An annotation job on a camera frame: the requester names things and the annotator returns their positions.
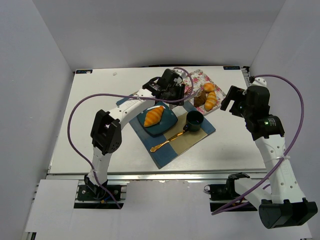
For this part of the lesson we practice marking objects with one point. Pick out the blue label sticker right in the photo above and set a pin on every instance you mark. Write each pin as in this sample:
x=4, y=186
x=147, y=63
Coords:
x=231, y=68

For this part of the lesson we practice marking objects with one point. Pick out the round orange bun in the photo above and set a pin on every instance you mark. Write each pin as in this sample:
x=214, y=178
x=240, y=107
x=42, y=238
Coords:
x=209, y=87

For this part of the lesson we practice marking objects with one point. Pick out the chocolate croissant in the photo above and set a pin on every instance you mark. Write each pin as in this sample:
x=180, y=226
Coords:
x=200, y=99

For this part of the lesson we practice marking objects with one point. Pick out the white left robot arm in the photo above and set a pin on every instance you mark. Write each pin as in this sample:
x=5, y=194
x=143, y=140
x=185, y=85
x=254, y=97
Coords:
x=107, y=127

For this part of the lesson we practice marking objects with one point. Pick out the dark green mug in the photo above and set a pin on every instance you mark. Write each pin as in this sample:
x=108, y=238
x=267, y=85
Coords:
x=193, y=122

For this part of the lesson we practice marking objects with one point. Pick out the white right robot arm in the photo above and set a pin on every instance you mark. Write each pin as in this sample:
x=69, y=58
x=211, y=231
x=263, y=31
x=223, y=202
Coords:
x=286, y=205

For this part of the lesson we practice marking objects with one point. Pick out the small orange striped croissant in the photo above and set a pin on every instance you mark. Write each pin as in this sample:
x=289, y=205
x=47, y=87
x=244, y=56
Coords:
x=211, y=101

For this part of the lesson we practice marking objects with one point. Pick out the teal square plate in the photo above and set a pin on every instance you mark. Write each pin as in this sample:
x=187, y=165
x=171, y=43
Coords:
x=168, y=120

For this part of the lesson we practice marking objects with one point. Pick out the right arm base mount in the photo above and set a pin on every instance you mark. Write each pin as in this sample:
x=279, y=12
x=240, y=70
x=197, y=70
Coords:
x=226, y=192

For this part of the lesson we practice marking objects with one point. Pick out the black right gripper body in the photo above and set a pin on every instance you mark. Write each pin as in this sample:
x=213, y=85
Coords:
x=235, y=100

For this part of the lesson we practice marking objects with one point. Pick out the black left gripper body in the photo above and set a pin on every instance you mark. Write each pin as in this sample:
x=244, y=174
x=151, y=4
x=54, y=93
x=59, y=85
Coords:
x=173, y=93

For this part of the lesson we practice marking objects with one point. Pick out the large orange striped croissant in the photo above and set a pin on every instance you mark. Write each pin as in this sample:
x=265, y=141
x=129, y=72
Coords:
x=153, y=116

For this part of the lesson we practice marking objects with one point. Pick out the blue label sticker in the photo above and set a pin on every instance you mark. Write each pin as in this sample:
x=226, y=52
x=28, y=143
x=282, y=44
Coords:
x=83, y=71
x=231, y=68

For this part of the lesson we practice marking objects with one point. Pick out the gold spoon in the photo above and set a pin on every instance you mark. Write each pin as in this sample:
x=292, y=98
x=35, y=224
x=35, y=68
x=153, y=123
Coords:
x=155, y=148

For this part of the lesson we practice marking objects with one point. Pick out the floral rectangular tray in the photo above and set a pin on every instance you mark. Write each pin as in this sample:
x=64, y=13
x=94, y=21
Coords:
x=200, y=79

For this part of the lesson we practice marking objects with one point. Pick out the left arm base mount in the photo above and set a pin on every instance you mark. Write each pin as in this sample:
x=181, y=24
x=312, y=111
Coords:
x=91, y=196

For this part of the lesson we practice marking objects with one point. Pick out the aluminium table frame rail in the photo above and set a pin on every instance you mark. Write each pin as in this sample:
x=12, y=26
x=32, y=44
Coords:
x=193, y=177

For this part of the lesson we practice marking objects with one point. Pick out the blue label sticker left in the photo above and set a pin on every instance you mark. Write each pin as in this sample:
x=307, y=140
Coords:
x=83, y=71

